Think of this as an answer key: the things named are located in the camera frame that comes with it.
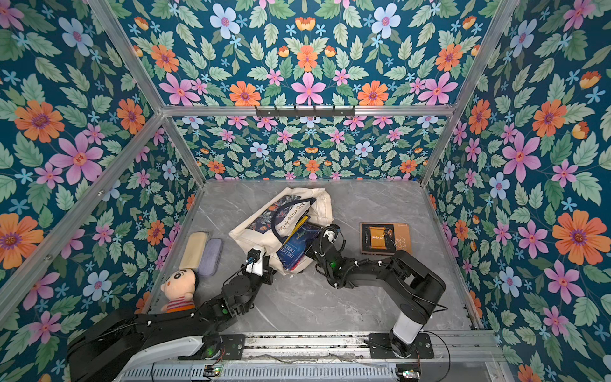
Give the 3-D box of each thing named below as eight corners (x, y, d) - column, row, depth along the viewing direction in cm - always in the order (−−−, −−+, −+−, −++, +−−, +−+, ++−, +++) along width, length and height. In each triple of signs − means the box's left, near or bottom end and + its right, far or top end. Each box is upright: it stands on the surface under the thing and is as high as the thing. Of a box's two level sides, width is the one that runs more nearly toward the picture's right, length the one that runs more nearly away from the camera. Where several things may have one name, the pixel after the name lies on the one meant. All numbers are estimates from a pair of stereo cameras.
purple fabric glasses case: (199, 276, 91) (195, 272, 88) (211, 242, 100) (207, 238, 98) (215, 276, 91) (212, 272, 88) (225, 242, 100) (222, 238, 98)
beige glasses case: (180, 270, 92) (174, 266, 89) (193, 237, 102) (189, 231, 99) (200, 270, 92) (196, 266, 89) (212, 237, 102) (208, 231, 99)
